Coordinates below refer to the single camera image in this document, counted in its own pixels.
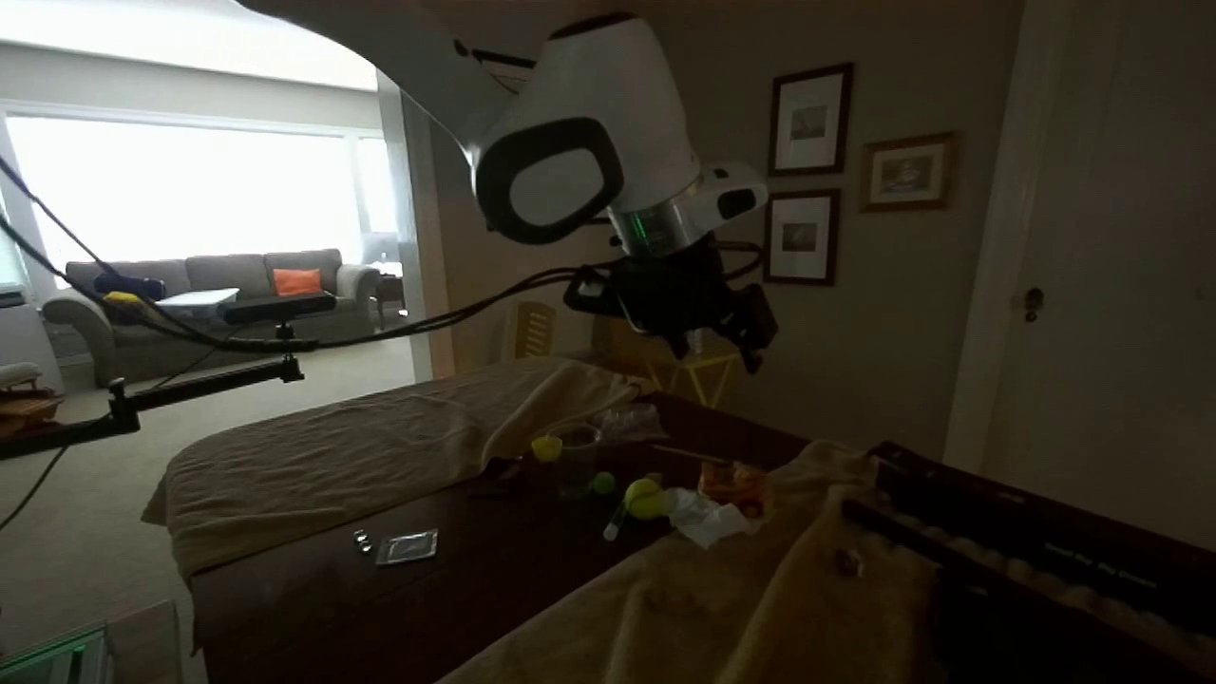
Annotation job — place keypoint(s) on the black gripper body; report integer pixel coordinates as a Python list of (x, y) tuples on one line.
[(687, 296)]

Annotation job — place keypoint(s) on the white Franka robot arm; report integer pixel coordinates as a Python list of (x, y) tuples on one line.
[(609, 89)]

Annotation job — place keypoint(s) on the small green toy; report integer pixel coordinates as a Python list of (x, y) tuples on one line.
[(600, 484)]

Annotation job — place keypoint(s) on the yellow folding stand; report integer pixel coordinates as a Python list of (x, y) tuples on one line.
[(707, 377)]

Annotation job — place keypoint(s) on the crinkled clear wrapper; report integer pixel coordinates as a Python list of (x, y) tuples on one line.
[(631, 422)]

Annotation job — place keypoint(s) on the thin wooden stick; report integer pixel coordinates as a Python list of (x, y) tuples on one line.
[(695, 453)]

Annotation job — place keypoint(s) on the small clear cup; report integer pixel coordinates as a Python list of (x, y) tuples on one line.
[(578, 444)]

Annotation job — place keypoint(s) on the wooden chair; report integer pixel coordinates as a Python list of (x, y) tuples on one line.
[(533, 328)]

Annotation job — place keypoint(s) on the yellow-green tennis ball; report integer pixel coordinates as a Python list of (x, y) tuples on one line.
[(646, 501)]

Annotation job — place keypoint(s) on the small yellow ball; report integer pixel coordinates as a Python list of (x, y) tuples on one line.
[(546, 446)]

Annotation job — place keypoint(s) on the clear plastic bag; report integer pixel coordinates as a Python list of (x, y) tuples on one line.
[(707, 517)]

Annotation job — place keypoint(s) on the dark door knob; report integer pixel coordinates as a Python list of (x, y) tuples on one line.
[(1035, 302)]

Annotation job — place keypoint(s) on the white card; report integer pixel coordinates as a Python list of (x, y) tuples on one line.
[(407, 548)]

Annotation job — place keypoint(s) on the black long box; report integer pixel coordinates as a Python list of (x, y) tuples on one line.
[(1040, 556)]

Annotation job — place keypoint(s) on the white door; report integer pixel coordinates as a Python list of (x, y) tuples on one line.
[(1116, 252)]

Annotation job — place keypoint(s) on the beige wrinkled cloth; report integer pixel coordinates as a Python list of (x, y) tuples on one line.
[(327, 456)]

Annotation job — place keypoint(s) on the small metal bead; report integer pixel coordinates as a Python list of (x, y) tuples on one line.
[(364, 536), (367, 548)]

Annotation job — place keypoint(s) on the orange cushion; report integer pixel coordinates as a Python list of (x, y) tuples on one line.
[(299, 283)]

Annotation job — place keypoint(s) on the dark coffee table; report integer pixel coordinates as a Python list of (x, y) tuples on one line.
[(286, 308)]

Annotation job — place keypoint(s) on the grey sofa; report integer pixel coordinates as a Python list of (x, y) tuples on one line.
[(231, 273)]

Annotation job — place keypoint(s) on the large bright window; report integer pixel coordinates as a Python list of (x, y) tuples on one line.
[(193, 192)]

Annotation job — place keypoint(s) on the yellow cushion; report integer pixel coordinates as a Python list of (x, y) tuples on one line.
[(122, 302)]

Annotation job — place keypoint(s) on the small black picture frame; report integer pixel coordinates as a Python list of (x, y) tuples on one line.
[(801, 237), (809, 119)]

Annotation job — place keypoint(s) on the wooden picture frame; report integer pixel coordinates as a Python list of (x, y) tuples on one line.
[(911, 173)]

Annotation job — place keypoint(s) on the black camera stand boom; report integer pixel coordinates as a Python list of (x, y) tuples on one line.
[(193, 387)]

